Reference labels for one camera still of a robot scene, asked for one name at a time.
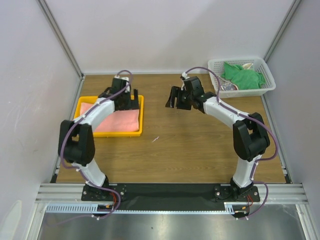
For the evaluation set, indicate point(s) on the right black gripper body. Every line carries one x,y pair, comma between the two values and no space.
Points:
178,97

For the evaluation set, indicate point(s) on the pink towel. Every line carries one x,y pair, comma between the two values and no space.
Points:
120,120

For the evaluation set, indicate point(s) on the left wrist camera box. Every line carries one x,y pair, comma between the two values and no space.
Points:
123,78

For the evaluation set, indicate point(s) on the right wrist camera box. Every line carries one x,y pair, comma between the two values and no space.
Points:
184,76

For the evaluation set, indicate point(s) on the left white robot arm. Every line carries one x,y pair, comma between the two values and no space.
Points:
76,147

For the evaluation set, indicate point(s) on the yellow plastic tray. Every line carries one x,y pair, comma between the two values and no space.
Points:
92,99

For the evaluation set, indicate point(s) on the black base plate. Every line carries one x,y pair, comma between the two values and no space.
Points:
180,196

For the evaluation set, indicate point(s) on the patterned white cloth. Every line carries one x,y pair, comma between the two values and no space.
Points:
227,85

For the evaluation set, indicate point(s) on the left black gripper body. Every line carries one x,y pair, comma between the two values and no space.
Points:
126,101

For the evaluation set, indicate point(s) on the aluminium frame rail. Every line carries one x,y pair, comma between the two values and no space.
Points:
274,193

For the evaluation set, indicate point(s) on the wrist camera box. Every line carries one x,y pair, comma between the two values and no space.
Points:
123,78
184,76

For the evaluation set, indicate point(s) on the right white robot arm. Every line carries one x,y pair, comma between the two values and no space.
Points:
250,138

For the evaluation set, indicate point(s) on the white plastic basket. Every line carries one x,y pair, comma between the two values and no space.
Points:
216,66

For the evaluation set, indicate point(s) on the green towel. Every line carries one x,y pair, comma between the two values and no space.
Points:
244,76

